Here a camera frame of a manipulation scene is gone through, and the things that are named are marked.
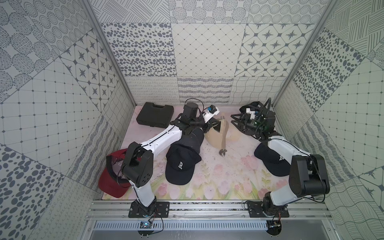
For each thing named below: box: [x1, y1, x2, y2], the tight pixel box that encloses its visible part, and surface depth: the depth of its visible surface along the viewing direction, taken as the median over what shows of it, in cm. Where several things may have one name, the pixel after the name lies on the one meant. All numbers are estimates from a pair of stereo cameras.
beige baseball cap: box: [205, 116, 229, 150], surface depth 82 cm
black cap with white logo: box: [165, 144, 202, 185], surface depth 86 cm
